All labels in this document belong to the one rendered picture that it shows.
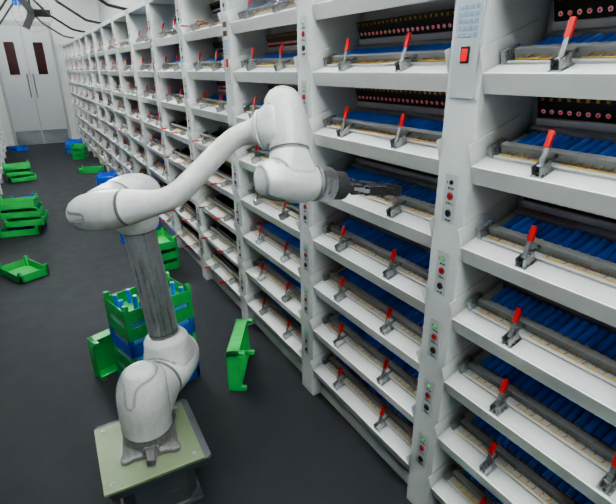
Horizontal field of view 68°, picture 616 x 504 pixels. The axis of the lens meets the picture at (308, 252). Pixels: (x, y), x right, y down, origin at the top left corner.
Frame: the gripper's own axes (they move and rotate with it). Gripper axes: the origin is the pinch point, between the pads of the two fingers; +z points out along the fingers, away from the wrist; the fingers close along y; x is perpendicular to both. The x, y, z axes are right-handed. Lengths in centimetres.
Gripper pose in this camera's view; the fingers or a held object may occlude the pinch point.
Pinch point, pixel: (389, 189)
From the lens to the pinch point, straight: 134.4
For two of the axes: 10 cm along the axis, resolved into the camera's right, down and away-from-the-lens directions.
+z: 8.5, -0.2, 5.3
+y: 5.1, 3.1, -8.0
